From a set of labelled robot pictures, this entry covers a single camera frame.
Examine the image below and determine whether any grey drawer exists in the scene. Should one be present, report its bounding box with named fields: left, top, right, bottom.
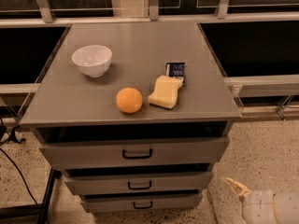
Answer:
left=39, top=137, right=229, bottom=169
left=81, top=192, right=202, bottom=213
left=65, top=172, right=213, bottom=195

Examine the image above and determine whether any white ceramic bowl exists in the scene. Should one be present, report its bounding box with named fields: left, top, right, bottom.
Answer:
left=72, top=45, right=112, bottom=77

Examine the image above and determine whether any yellow sponge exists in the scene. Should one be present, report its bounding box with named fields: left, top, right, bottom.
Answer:
left=148, top=76, right=183, bottom=109

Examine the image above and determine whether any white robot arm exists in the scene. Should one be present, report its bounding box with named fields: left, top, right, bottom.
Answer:
left=225, top=177, right=299, bottom=224

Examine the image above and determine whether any black metal stand leg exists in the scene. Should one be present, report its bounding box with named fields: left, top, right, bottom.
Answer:
left=0, top=169, right=62, bottom=224

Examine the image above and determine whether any dark blue snack packet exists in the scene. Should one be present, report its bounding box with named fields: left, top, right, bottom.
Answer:
left=165, top=63, right=185, bottom=81

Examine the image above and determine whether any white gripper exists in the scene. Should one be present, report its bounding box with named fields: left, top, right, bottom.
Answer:
left=225, top=177, right=276, bottom=224

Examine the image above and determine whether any black floor cable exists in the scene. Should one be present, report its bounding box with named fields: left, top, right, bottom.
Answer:
left=0, top=117, right=40, bottom=207

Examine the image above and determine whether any grey drawer cabinet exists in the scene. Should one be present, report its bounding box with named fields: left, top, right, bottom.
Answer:
left=21, top=23, right=240, bottom=201

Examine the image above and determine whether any metal window railing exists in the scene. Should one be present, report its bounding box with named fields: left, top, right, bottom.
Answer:
left=0, top=0, right=299, bottom=121

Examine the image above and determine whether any orange fruit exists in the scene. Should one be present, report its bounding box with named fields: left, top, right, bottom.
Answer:
left=116, top=88, right=143, bottom=114

